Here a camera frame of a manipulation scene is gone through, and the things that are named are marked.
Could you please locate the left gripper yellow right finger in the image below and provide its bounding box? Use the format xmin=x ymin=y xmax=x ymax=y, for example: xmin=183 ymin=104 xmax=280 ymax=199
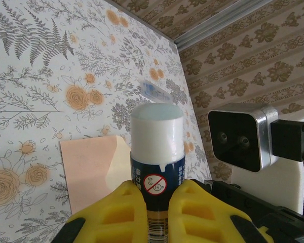
xmin=167 ymin=179 xmax=273 ymax=243

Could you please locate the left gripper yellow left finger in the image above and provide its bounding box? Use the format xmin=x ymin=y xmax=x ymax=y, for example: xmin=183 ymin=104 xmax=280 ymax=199
xmin=54 ymin=180 xmax=147 ymax=243

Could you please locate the peach paper sheet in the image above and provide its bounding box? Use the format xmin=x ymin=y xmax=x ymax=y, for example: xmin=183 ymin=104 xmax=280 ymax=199
xmin=60 ymin=135 xmax=132 ymax=215

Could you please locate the blue glue stick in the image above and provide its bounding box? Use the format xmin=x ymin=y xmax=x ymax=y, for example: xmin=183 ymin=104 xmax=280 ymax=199
xmin=129 ymin=102 xmax=185 ymax=243

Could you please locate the floral patterned table cover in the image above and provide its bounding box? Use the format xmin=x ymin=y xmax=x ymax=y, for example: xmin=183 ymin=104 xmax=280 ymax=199
xmin=0 ymin=0 xmax=213 ymax=243

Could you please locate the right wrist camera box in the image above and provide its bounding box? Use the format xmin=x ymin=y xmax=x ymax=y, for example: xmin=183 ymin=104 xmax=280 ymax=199
xmin=207 ymin=103 xmax=304 ymax=214

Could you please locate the aluminium frame post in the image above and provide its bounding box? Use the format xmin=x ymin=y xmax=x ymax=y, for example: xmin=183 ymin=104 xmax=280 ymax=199
xmin=174 ymin=0 xmax=278 ymax=50

